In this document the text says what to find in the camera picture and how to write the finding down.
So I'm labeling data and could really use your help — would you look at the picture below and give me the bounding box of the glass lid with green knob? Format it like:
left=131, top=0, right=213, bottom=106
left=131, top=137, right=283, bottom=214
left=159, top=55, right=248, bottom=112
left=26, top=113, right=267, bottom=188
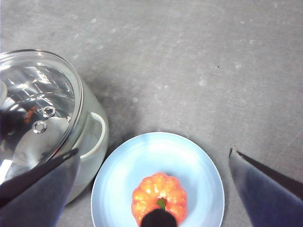
left=0, top=49, right=84, bottom=185

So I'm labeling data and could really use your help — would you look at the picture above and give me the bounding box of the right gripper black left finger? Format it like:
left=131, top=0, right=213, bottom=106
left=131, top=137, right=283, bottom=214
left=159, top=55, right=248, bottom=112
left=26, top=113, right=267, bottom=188
left=0, top=148, right=81, bottom=227

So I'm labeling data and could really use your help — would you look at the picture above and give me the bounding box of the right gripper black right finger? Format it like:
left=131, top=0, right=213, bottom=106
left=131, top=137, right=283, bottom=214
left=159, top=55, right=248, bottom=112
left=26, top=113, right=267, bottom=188
left=228, top=146, right=303, bottom=227

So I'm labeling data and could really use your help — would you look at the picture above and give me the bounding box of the orange pumpkin with green stem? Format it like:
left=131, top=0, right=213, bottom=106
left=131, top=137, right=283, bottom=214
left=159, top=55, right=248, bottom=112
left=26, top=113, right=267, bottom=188
left=131, top=172, right=188, bottom=227

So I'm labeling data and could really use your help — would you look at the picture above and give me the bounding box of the blue round plate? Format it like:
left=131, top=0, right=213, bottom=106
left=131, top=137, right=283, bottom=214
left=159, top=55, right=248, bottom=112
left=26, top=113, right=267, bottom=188
left=90, top=131, right=225, bottom=227

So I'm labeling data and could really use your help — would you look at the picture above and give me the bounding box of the pale green electric steamer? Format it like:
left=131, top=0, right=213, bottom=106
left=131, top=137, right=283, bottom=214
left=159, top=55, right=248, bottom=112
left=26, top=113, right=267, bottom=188
left=62, top=79, right=110, bottom=205

